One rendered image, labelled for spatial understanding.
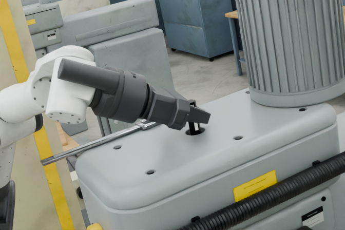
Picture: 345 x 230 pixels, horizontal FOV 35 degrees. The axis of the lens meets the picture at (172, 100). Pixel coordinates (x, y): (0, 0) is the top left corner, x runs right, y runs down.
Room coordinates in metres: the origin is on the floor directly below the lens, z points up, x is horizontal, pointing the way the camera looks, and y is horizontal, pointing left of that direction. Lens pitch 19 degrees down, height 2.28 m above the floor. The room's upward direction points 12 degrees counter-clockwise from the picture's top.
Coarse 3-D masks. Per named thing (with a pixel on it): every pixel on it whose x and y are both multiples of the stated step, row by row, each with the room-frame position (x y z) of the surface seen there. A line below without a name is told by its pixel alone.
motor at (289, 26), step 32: (256, 0) 0.98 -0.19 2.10; (288, 0) 0.95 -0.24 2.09; (320, 0) 0.96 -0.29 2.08; (256, 32) 0.99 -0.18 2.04; (288, 32) 0.95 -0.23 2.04; (320, 32) 0.95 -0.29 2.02; (256, 64) 1.00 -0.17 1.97; (288, 64) 0.96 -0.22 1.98; (320, 64) 0.95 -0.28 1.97; (256, 96) 1.01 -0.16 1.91; (288, 96) 0.95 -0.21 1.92; (320, 96) 0.95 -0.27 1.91
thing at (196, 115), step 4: (192, 108) 0.92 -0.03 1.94; (196, 108) 0.93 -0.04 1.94; (192, 112) 0.92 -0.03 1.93; (196, 112) 0.93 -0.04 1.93; (200, 112) 0.93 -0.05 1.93; (204, 112) 0.93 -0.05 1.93; (208, 112) 0.94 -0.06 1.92; (188, 116) 0.92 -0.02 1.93; (192, 116) 0.92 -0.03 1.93; (196, 116) 0.93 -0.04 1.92; (200, 116) 0.93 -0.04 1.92; (204, 116) 0.93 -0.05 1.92; (208, 116) 0.93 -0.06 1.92; (188, 120) 0.92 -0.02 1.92; (192, 120) 0.92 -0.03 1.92; (196, 120) 0.93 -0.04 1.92; (200, 120) 0.93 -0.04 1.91; (204, 120) 0.93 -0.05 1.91; (208, 120) 0.93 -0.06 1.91
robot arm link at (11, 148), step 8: (40, 128) 1.08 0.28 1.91; (0, 144) 1.00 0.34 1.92; (0, 152) 1.06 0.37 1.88; (8, 152) 1.08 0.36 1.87; (0, 160) 1.07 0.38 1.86; (8, 160) 1.09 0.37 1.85; (0, 168) 1.08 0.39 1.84; (8, 168) 1.10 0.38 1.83; (0, 176) 1.09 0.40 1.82; (8, 176) 1.11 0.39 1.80; (0, 184) 1.10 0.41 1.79
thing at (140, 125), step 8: (144, 120) 1.04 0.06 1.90; (128, 128) 1.01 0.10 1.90; (136, 128) 1.00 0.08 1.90; (144, 128) 1.00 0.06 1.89; (112, 136) 0.98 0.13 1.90; (120, 136) 0.99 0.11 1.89; (88, 144) 0.97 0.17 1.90; (96, 144) 0.97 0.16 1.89; (64, 152) 0.95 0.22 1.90; (72, 152) 0.95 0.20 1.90; (48, 160) 0.93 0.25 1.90; (56, 160) 0.93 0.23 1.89
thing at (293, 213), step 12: (324, 192) 0.91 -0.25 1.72; (300, 204) 0.89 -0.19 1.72; (312, 204) 0.90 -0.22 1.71; (324, 204) 0.91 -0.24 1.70; (276, 216) 0.87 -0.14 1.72; (288, 216) 0.87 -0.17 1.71; (300, 216) 0.88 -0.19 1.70; (312, 216) 0.89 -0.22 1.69; (324, 216) 0.91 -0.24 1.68; (252, 228) 0.84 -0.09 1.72; (264, 228) 0.85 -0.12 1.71; (276, 228) 0.86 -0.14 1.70; (288, 228) 0.87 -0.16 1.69; (312, 228) 0.89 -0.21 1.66; (324, 228) 0.90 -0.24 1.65
